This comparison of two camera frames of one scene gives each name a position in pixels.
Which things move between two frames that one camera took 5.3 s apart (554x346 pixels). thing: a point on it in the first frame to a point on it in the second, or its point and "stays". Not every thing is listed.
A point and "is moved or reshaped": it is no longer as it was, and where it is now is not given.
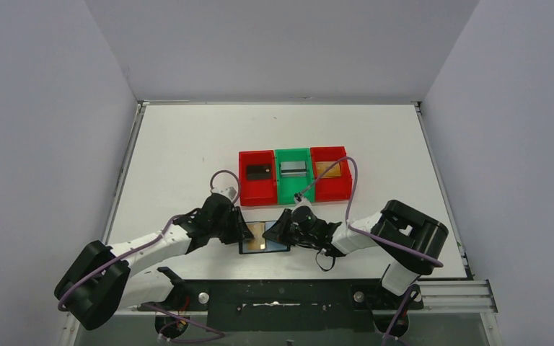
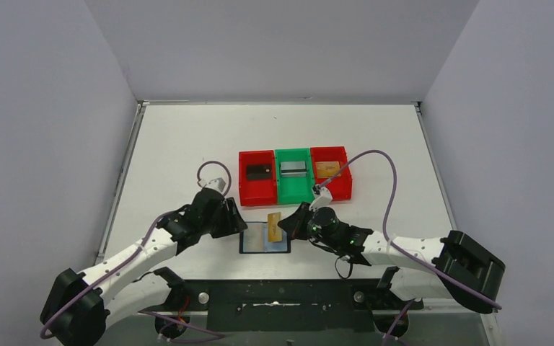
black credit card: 259,172 stays
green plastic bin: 293,173 stays
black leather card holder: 260,244 stays
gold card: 258,242 is moved or reshaped
